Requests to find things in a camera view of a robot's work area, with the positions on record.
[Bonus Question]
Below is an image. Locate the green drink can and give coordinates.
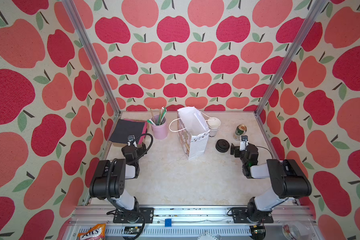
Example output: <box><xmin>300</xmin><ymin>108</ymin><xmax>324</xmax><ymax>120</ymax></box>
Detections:
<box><xmin>234</xmin><ymin>124</ymin><xmax>247</xmax><ymax>141</ymax></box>

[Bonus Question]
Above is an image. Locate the aluminium frame post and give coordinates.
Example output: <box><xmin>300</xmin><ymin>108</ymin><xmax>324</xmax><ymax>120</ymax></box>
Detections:
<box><xmin>255</xmin><ymin>0</ymin><xmax>329</xmax><ymax>118</ymax></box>
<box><xmin>62</xmin><ymin>0</ymin><xmax>121</xmax><ymax>118</ymax></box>

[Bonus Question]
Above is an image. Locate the white paper gift bag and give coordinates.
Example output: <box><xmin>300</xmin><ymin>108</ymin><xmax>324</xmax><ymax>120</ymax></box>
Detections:
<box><xmin>169</xmin><ymin>107</ymin><xmax>216</xmax><ymax>160</ymax></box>

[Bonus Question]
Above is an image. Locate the blue small block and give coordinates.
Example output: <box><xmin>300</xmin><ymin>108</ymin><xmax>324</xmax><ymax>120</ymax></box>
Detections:
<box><xmin>165</xmin><ymin>219</ymin><xmax>172</xmax><ymax>227</ymax></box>

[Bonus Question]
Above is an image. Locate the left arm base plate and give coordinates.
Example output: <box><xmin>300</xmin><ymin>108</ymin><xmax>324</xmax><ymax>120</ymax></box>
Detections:
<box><xmin>113</xmin><ymin>208</ymin><xmax>154</xmax><ymax>224</ymax></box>

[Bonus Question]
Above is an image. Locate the left aluminium frame post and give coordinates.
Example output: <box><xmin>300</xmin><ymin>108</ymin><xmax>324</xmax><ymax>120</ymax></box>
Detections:
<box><xmin>62</xmin><ymin>0</ymin><xmax>121</xmax><ymax>118</ymax></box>

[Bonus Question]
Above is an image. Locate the clear plastic container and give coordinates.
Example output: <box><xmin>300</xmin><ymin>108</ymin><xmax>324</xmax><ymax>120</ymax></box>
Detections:
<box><xmin>282</xmin><ymin>221</ymin><xmax>313</xmax><ymax>240</ymax></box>

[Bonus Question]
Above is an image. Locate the black cup lid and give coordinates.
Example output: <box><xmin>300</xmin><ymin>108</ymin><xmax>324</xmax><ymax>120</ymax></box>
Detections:
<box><xmin>216</xmin><ymin>146</ymin><xmax>230</xmax><ymax>153</ymax></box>
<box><xmin>216</xmin><ymin>139</ymin><xmax>231</xmax><ymax>148</ymax></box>

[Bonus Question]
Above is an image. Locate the green paper straw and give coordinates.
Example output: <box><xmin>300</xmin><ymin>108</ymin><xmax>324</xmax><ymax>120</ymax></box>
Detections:
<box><xmin>158</xmin><ymin>107</ymin><xmax>167</xmax><ymax>125</ymax></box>

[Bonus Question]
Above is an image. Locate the right aluminium frame post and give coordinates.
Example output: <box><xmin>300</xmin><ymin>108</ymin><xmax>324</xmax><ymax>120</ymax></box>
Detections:
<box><xmin>255</xmin><ymin>0</ymin><xmax>329</xmax><ymax>118</ymax></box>

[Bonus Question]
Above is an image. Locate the black napkin stack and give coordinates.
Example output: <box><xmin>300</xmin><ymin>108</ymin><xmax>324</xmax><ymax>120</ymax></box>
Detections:
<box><xmin>110</xmin><ymin>119</ymin><xmax>148</xmax><ymax>144</ymax></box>

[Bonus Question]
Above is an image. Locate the white paper coffee cup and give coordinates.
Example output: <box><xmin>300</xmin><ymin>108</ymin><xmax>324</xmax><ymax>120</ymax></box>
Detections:
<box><xmin>206</xmin><ymin>117</ymin><xmax>221</xmax><ymax>138</ymax></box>

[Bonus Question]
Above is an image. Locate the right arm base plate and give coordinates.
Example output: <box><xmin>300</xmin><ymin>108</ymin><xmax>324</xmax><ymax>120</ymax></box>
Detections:
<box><xmin>227</xmin><ymin>207</ymin><xmax>274</xmax><ymax>224</ymax></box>

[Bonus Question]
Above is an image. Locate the orange candy bag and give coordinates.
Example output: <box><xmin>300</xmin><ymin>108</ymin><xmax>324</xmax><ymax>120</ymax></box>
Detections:
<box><xmin>78</xmin><ymin>224</ymin><xmax>106</xmax><ymax>240</ymax></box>

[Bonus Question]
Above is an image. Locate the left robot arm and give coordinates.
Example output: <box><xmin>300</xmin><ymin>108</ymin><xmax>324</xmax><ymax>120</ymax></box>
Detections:
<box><xmin>89</xmin><ymin>144</ymin><xmax>147</xmax><ymax>223</ymax></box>

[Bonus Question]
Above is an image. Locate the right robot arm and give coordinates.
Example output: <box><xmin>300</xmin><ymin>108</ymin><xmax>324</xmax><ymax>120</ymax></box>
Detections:
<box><xmin>231</xmin><ymin>143</ymin><xmax>312</xmax><ymax>223</ymax></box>

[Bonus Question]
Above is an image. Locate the pink straw holder cup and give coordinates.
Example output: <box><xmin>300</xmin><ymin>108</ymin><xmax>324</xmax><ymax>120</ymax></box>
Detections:
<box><xmin>151</xmin><ymin>117</ymin><xmax>169</xmax><ymax>140</ymax></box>

